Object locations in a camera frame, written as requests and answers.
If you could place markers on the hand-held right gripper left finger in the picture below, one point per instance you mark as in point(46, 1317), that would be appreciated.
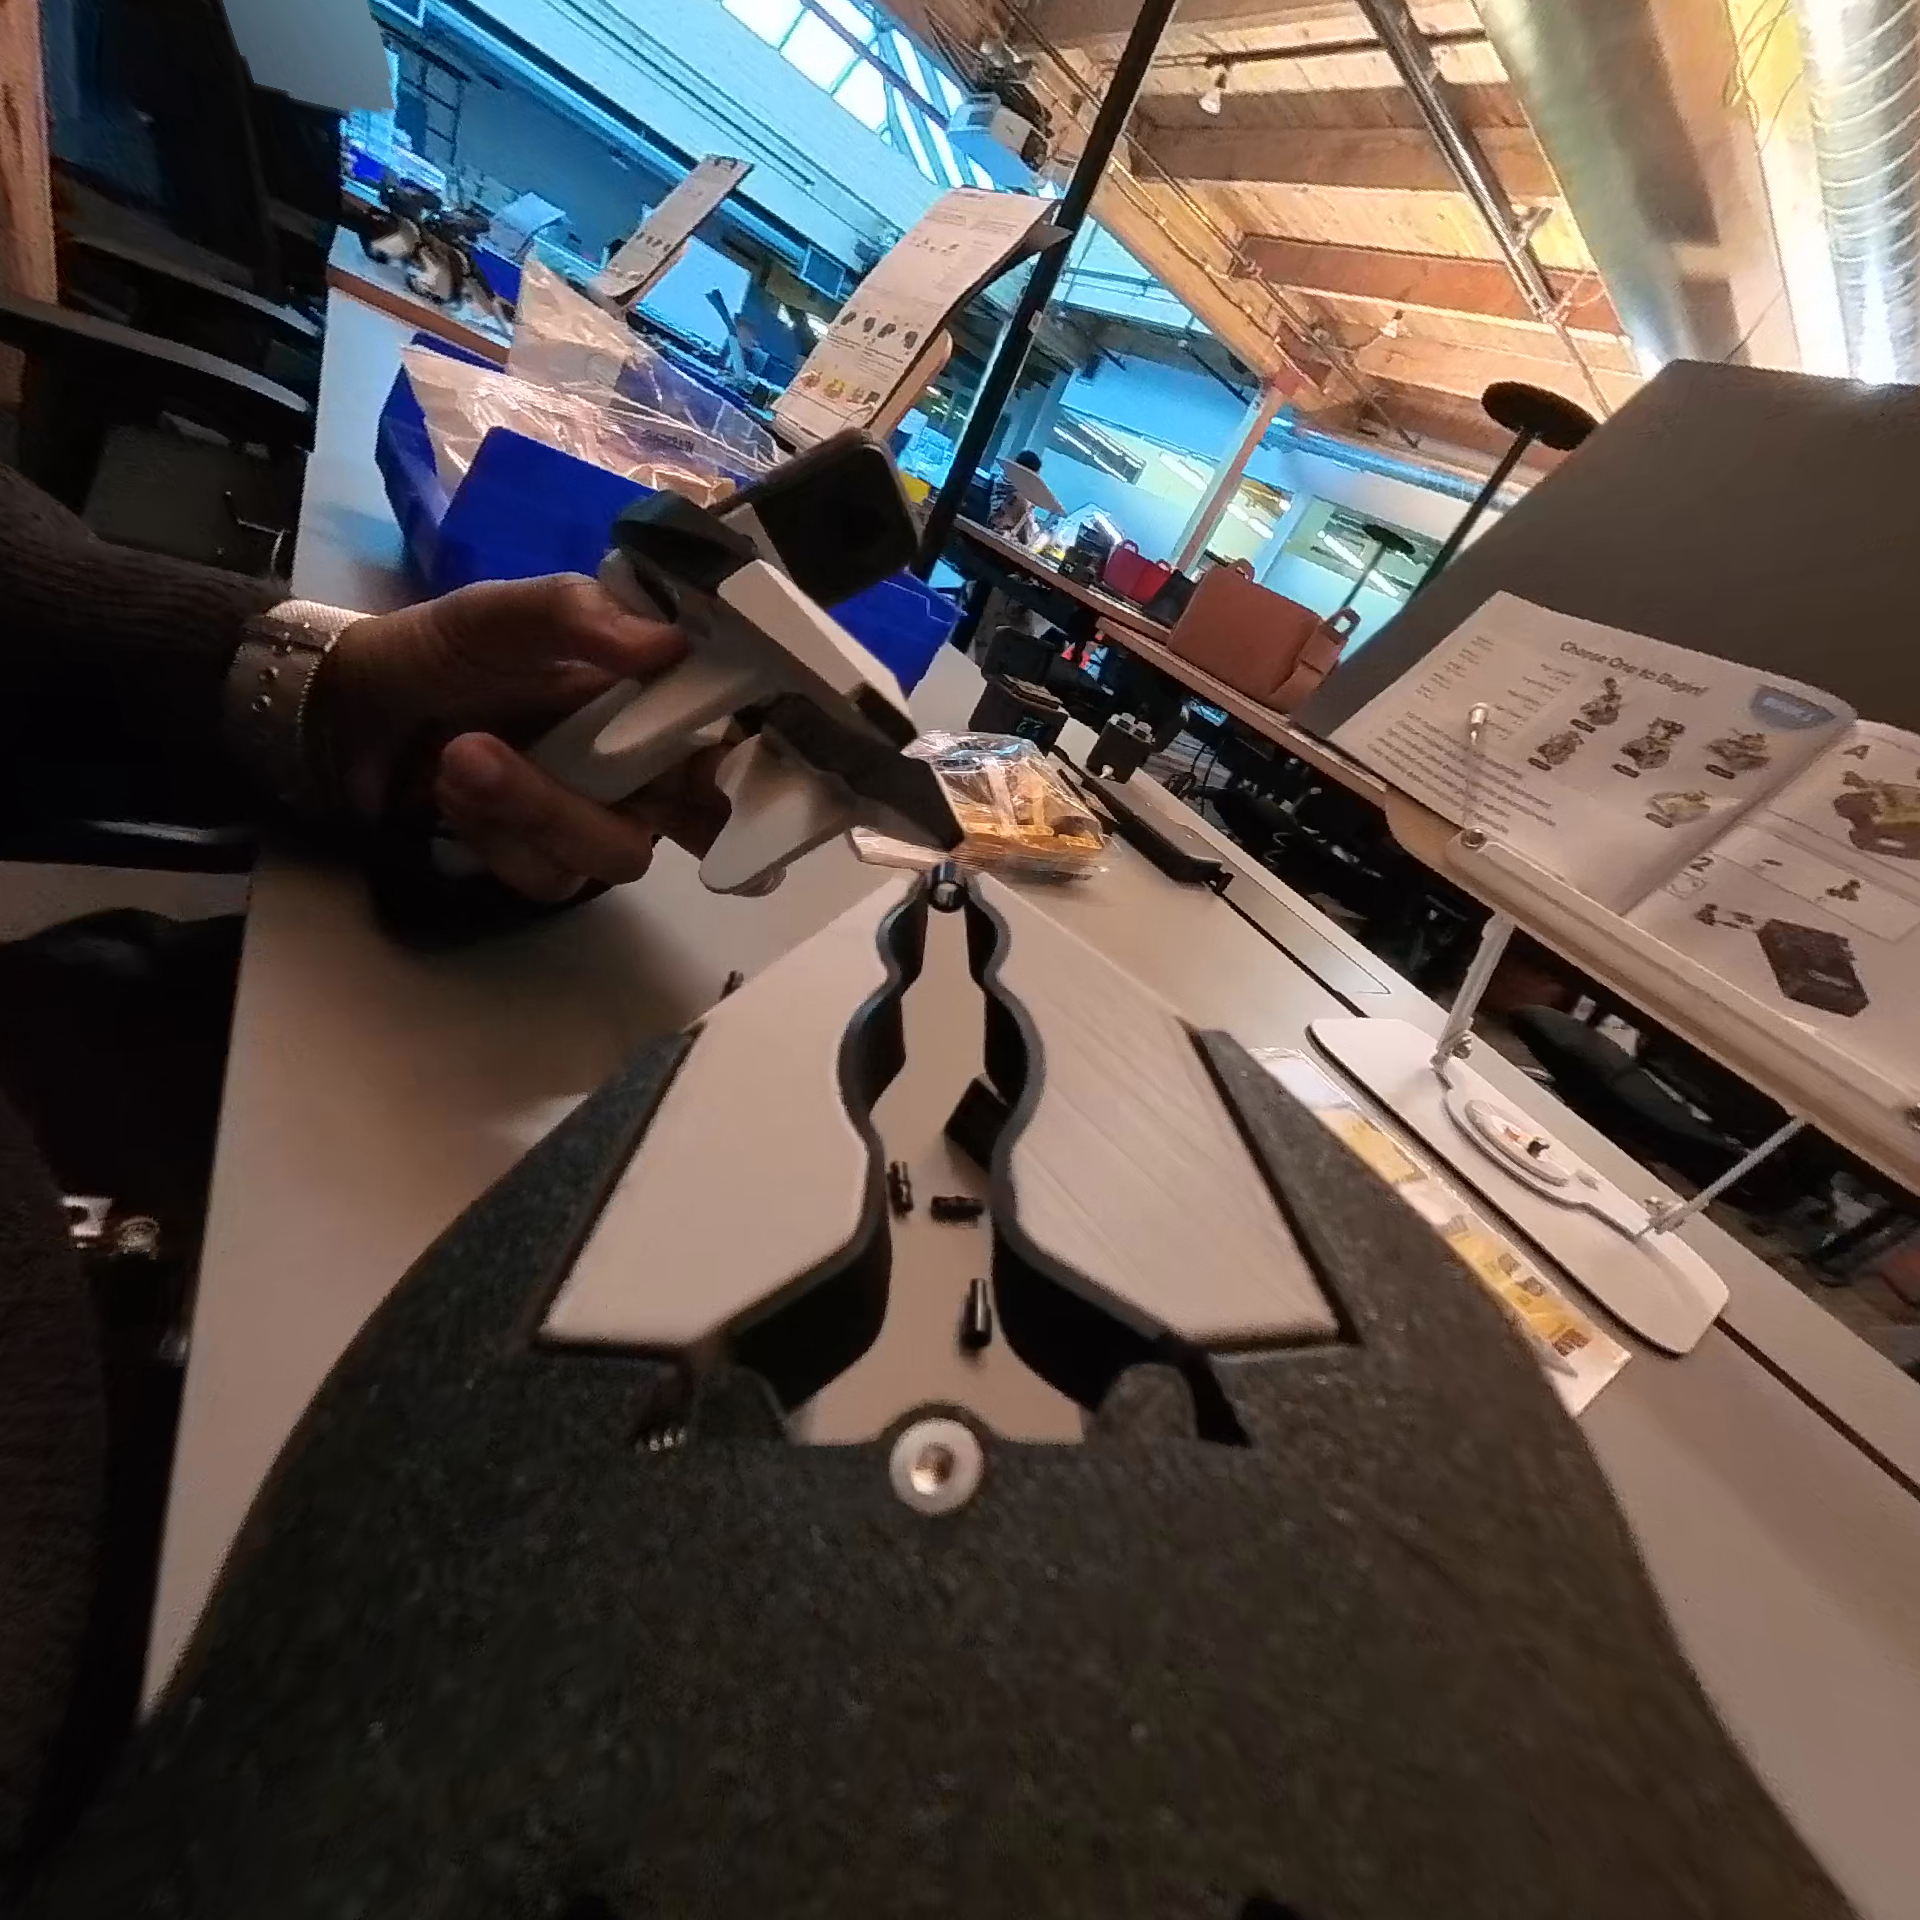
point(721, 1185)

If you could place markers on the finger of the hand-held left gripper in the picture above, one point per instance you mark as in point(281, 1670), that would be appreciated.
point(809, 646)

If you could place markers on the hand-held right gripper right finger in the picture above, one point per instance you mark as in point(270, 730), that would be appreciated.
point(1170, 1185)

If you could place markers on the person's left forearm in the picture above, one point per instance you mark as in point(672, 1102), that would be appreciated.
point(105, 676)

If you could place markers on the person's left hand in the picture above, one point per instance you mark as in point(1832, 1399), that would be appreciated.
point(450, 662)

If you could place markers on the small black device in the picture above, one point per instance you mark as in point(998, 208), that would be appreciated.
point(1005, 714)

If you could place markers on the instruction sheet stand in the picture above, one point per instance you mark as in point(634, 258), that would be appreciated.
point(902, 300)
point(669, 225)

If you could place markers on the bag of yellow parts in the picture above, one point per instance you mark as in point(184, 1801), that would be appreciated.
point(990, 804)

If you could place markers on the clear bags of parts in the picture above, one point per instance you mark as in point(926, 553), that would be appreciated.
point(600, 390)

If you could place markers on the red bag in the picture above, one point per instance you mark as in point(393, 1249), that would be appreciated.
point(1141, 569)

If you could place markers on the blue plastic bin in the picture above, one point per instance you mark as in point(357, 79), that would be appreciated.
point(523, 494)

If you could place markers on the small black plastic part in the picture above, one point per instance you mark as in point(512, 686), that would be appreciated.
point(1126, 744)

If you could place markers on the black pole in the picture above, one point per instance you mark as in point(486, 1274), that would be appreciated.
point(1050, 255)

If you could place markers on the black flat bar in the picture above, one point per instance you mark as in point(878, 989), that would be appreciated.
point(1155, 833)

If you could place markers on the yellow grey sticker sheet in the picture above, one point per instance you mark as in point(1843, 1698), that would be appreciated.
point(1515, 1289)

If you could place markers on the metal wristwatch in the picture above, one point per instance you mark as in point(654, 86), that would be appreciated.
point(283, 676)

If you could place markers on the black round floor lamp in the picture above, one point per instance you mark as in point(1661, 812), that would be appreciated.
point(1530, 413)

